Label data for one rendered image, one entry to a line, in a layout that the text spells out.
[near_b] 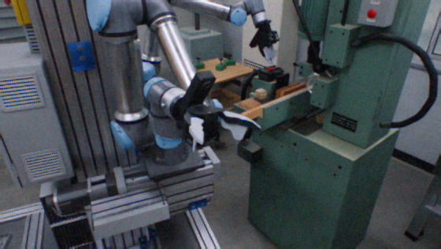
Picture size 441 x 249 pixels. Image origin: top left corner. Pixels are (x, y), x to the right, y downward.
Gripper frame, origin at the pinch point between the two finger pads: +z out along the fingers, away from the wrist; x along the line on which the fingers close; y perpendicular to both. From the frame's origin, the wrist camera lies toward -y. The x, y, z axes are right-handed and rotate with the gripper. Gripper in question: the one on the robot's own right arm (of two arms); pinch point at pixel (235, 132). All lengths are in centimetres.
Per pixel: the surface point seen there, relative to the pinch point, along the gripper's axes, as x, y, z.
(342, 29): -73, -16, -27
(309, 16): -82, -17, -51
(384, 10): -75, -24, -15
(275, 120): -67, 28, -46
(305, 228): -84, 86, -25
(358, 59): -83, -5, -23
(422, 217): -155, 86, 5
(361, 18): -75, -21, -22
